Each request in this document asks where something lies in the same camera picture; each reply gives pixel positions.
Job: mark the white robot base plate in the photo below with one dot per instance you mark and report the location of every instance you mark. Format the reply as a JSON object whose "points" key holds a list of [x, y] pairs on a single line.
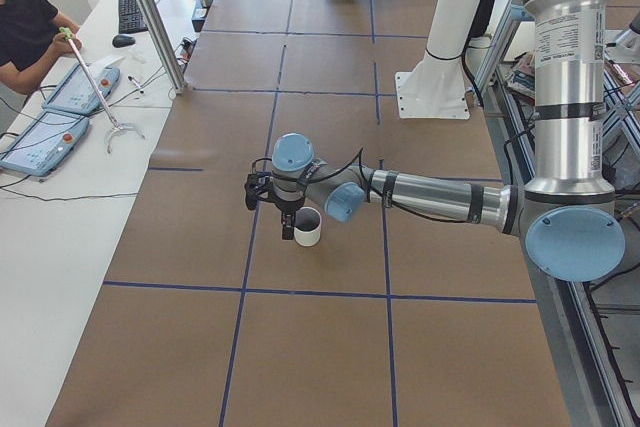
{"points": [[437, 96]]}

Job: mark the aluminium frame post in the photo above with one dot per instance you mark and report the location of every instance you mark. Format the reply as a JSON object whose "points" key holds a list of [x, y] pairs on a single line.
{"points": [[162, 44]]}

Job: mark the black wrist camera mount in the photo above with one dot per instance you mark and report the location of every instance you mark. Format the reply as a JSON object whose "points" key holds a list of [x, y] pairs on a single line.
{"points": [[258, 188]]}

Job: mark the black computer mouse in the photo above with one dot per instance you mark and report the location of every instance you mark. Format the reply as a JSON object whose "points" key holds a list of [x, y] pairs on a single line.
{"points": [[123, 40]]}

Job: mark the green handled reacher grabber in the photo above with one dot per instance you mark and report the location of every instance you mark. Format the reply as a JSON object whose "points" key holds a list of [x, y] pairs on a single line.
{"points": [[117, 128]]}

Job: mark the stack of books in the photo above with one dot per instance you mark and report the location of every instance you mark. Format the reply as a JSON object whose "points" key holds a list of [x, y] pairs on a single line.
{"points": [[521, 78]]}

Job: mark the white marker pen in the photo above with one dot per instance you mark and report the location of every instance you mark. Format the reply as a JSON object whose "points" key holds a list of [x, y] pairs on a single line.
{"points": [[138, 86]]}

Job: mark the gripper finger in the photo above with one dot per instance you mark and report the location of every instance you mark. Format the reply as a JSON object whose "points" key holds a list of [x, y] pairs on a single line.
{"points": [[288, 226]]}

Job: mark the brown paper table cover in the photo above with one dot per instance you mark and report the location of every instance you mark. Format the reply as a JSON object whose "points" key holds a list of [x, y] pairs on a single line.
{"points": [[207, 317]]}

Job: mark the white ribbed HOME mug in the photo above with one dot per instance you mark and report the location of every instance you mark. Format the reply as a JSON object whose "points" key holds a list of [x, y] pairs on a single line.
{"points": [[307, 227]]}

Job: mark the teach pendant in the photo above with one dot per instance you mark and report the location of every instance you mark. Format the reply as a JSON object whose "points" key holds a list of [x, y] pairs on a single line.
{"points": [[74, 94], [45, 143]]}

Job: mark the far teach pendant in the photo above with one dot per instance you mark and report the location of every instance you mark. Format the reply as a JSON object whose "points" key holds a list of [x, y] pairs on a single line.
{"points": [[74, 94]]}

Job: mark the person in black t-shirt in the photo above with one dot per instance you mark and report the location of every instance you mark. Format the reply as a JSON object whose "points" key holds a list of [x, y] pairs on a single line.
{"points": [[31, 42]]}

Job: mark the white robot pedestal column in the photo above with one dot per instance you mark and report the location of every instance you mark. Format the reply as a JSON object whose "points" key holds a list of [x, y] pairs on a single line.
{"points": [[448, 35]]}

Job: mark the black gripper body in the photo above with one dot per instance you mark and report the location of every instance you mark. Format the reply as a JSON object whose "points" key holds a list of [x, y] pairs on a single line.
{"points": [[287, 208]]}

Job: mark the near teach pendant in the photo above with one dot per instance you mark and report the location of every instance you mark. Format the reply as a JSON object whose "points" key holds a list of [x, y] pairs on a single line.
{"points": [[45, 143]]}

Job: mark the black keyboard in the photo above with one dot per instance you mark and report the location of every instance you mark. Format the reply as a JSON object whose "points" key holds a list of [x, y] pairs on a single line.
{"points": [[130, 17]]}

